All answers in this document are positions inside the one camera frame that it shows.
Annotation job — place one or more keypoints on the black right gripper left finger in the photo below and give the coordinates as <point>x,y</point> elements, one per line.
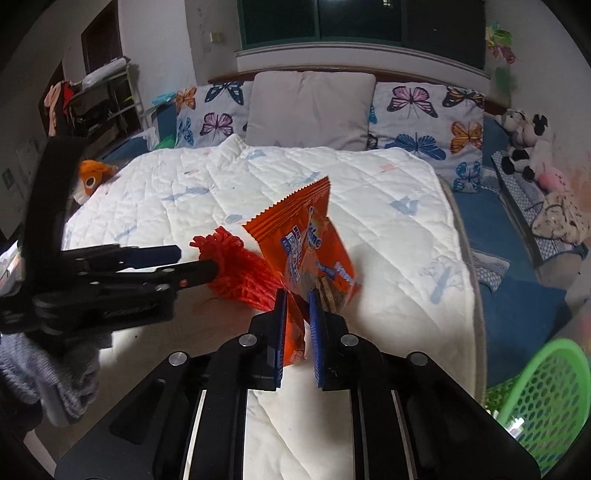
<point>251,361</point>

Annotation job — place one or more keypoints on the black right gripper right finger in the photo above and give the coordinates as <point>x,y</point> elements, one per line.
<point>347,362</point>

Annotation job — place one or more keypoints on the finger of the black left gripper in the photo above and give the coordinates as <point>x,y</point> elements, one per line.
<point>147,256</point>
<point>184,276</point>

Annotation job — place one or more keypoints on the red mesh net bag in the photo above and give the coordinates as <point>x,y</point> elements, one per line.
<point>243,276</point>

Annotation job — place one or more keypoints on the orange Ovaltine snack packet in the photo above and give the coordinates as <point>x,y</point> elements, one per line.
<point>302,246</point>

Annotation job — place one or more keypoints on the green plastic mesh basket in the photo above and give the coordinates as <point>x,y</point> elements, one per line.
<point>546,406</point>

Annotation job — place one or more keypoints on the left hand grey glove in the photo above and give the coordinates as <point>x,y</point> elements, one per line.
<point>64,383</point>

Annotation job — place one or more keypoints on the orange fox plush toy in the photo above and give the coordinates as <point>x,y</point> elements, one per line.
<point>91,174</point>

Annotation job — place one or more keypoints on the white quilted bed cover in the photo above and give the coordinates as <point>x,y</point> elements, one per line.
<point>400,273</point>

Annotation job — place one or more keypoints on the dark metal clothes rack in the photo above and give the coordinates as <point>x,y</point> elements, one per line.
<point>102,104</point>

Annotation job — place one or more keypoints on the left butterfly print pillow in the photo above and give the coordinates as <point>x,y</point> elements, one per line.
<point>208,114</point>

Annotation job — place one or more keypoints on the butterfly print pillow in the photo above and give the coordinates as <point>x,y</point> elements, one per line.
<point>443,125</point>
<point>208,114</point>

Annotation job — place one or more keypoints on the grey patterned small cloth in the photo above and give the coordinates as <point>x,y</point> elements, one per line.
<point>490,269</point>

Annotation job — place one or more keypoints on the blue bed sheet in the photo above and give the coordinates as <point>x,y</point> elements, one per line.
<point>521,315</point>

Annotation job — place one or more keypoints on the plain grey pillow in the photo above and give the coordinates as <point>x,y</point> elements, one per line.
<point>310,109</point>

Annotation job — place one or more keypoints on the right butterfly print pillow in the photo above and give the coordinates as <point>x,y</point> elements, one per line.
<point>443,125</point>

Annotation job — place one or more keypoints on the cream spotted cloth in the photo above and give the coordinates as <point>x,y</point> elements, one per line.
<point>561,218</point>

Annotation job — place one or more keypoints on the pink plush toy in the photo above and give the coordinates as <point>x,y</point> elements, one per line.
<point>553,180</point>

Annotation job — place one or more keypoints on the black white cow plush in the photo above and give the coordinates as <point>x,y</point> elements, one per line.
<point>531,139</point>

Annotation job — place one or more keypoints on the dark green framed window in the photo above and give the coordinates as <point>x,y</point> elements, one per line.
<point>451,29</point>

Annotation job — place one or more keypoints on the colourful pinwheel wall decoration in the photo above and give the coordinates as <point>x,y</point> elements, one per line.
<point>500,56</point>

